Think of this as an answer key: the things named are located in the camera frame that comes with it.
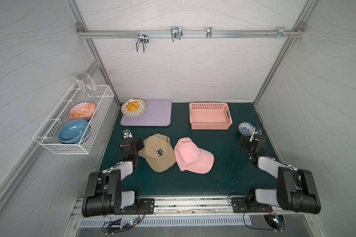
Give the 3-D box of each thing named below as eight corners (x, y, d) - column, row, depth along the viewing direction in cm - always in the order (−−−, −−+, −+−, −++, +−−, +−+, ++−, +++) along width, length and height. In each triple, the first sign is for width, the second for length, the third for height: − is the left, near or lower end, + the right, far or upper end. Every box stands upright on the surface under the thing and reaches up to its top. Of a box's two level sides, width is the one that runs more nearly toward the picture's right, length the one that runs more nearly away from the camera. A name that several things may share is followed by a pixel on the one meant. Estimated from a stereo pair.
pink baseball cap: (168, 160, 91) (167, 155, 85) (184, 140, 100) (184, 134, 94) (202, 184, 82) (203, 180, 76) (216, 159, 91) (218, 154, 85)
